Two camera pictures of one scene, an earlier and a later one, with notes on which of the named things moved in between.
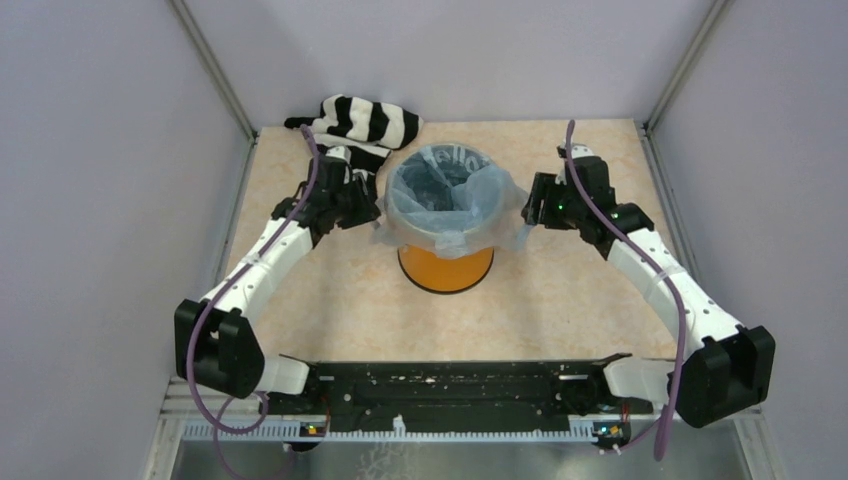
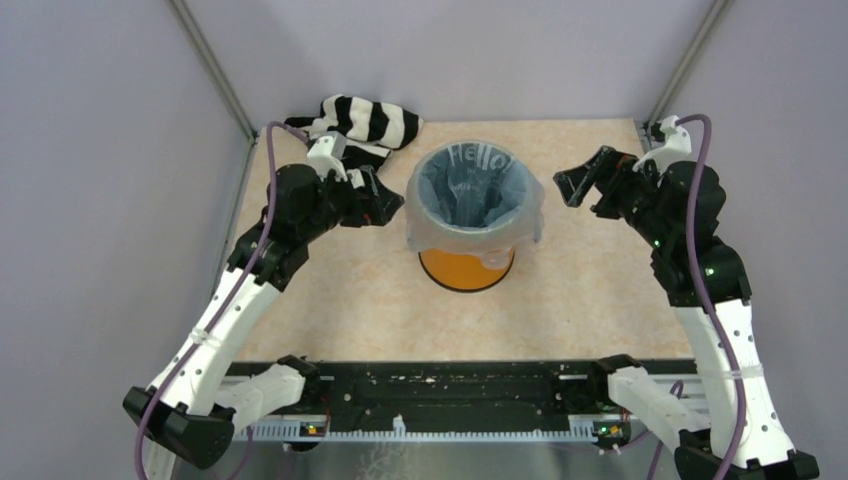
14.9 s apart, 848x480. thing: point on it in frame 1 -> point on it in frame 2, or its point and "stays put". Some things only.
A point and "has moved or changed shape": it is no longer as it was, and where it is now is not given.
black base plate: x=437 y=392 stays put
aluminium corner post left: x=213 y=64 stays put
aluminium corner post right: x=689 y=62 stays put
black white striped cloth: x=370 y=130 stays put
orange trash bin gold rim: x=442 y=275 has moved or changed shape
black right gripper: x=546 y=186 -> x=608 y=170
